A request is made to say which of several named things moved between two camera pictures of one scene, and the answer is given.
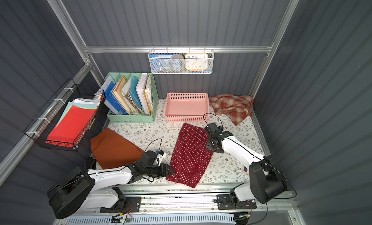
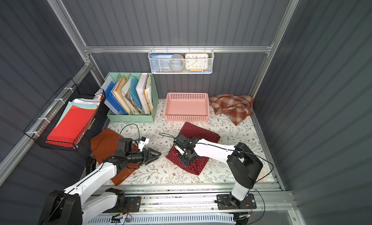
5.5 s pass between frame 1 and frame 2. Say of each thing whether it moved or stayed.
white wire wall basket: stayed
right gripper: moved
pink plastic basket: stayed
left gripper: moved
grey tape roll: stayed
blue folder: stayed
